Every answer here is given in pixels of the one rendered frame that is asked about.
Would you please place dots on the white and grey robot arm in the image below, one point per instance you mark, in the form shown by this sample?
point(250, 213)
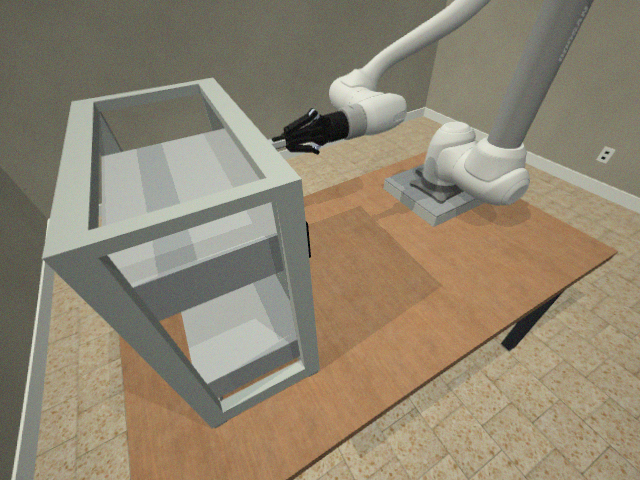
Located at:
point(494, 172)

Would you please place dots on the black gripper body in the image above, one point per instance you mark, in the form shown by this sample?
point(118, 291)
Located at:
point(335, 126)

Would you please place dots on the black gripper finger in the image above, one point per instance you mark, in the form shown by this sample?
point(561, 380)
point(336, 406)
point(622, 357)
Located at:
point(302, 148)
point(297, 124)

